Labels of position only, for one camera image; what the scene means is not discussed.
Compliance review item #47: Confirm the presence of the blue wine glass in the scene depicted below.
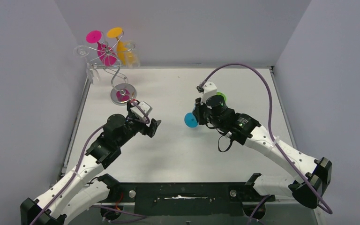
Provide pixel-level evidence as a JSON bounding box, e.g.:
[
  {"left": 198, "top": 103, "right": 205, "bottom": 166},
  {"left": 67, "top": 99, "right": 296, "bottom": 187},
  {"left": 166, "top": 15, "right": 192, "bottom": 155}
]
[{"left": 184, "top": 106, "right": 198, "bottom": 128}]

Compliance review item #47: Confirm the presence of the green wine glass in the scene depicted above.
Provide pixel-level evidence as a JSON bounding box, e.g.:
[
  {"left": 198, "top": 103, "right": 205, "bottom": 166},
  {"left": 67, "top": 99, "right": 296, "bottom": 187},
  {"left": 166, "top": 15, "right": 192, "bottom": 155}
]
[{"left": 217, "top": 92, "right": 227, "bottom": 102}]

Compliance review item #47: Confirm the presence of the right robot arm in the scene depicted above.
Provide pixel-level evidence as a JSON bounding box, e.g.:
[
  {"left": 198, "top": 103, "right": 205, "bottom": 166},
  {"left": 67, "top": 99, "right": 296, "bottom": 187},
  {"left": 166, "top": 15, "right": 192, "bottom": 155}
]
[{"left": 192, "top": 95, "right": 332, "bottom": 209}]

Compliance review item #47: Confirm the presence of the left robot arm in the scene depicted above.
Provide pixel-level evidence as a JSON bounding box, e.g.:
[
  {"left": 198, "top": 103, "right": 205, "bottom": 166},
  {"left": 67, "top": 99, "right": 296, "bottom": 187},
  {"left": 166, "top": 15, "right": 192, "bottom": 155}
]
[{"left": 20, "top": 113, "right": 161, "bottom": 225}]

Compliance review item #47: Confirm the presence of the clear wine glass right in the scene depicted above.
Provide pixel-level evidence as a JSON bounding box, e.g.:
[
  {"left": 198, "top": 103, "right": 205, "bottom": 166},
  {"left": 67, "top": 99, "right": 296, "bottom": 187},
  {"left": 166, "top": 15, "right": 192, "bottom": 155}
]
[{"left": 124, "top": 41, "right": 140, "bottom": 69}]

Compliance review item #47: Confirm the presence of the clear wine glass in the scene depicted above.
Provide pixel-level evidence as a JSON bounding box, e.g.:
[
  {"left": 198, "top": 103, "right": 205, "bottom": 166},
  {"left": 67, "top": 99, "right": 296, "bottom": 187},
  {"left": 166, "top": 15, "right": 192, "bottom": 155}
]
[
  {"left": 73, "top": 45, "right": 100, "bottom": 84},
  {"left": 124, "top": 41, "right": 140, "bottom": 69}
]

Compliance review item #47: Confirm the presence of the pink wine glass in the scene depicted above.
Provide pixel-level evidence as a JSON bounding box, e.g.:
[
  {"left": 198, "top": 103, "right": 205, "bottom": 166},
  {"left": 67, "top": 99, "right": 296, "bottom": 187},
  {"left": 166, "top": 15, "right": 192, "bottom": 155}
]
[{"left": 86, "top": 30, "right": 117, "bottom": 67}]

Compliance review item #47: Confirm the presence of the orange wine glass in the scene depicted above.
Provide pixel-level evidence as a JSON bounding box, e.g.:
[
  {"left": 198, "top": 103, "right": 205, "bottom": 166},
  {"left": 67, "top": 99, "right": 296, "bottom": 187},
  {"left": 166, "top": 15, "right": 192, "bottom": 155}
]
[{"left": 107, "top": 27, "right": 139, "bottom": 69}]

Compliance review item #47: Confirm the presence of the clear wine glass left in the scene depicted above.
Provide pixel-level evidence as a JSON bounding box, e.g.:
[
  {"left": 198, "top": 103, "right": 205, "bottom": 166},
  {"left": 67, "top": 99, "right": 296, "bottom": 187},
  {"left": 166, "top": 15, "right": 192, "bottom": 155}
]
[{"left": 73, "top": 45, "right": 100, "bottom": 84}]

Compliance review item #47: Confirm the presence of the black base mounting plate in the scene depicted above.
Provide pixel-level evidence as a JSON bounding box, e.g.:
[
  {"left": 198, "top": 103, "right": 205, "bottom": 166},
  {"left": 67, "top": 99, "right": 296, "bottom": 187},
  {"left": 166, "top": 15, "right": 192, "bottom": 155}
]
[{"left": 101, "top": 182, "right": 263, "bottom": 217}]

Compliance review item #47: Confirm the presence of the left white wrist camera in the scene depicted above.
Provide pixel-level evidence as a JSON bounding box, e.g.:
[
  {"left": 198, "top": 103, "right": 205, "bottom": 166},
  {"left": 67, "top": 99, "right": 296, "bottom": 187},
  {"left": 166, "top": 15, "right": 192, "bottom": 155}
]
[{"left": 129, "top": 99, "right": 152, "bottom": 124}]

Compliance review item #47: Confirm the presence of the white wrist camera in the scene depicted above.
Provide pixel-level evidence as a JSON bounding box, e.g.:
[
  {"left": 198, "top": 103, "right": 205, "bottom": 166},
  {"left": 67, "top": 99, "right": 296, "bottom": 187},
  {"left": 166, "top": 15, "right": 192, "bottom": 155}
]
[
  {"left": 196, "top": 81, "right": 217, "bottom": 105},
  {"left": 129, "top": 99, "right": 152, "bottom": 124}
]

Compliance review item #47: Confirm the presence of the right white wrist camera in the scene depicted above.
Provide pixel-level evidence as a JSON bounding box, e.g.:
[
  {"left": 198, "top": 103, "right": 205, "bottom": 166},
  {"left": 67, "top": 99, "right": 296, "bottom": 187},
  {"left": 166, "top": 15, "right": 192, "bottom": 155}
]
[{"left": 196, "top": 81, "right": 217, "bottom": 105}]

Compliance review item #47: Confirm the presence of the chrome wire glass rack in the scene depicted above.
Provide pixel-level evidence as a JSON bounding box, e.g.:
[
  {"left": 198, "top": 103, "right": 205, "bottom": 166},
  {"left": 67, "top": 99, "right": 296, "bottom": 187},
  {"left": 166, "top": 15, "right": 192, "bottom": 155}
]
[{"left": 86, "top": 31, "right": 137, "bottom": 105}]

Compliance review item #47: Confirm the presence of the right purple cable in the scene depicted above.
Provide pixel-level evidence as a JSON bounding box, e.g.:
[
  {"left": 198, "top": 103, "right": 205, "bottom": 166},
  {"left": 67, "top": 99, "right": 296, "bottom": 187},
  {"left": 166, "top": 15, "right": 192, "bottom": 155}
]
[{"left": 198, "top": 63, "right": 333, "bottom": 225}]

